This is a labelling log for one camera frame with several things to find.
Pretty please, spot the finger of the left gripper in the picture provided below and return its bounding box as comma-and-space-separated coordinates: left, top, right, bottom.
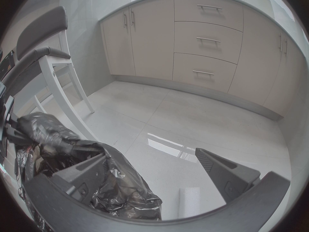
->
7, 117, 22, 130
7, 129, 38, 146

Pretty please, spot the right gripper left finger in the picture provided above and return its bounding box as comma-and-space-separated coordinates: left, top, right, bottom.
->
51, 152, 108, 203

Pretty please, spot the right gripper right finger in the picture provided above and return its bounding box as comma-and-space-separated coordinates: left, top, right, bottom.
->
195, 147, 262, 206

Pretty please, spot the black plastic bag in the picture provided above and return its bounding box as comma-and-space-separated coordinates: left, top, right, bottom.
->
14, 112, 163, 232

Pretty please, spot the white foam block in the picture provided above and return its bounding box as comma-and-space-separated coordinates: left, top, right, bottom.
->
179, 188, 204, 219

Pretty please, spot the grey chair with white legs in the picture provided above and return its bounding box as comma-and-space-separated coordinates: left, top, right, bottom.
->
0, 6, 97, 144

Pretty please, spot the beige cabinet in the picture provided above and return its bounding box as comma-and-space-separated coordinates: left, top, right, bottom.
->
98, 0, 308, 120

